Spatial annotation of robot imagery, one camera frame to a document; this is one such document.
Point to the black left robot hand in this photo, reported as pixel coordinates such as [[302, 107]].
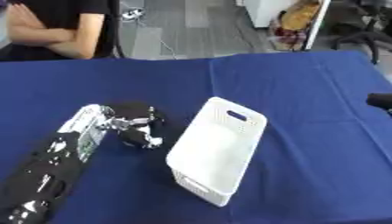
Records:
[[137, 122]]

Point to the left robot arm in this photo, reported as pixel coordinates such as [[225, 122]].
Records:
[[56, 157]]

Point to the white plastic basket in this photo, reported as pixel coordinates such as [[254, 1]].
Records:
[[217, 151]]

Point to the white power strip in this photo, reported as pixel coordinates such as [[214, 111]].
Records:
[[132, 13]]

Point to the person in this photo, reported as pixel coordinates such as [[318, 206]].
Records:
[[56, 26]]

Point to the yellow and red bag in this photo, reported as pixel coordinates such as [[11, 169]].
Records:
[[295, 26]]

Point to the white board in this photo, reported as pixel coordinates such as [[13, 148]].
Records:
[[315, 24]]

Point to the black office chair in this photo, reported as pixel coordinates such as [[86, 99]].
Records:
[[363, 32]]

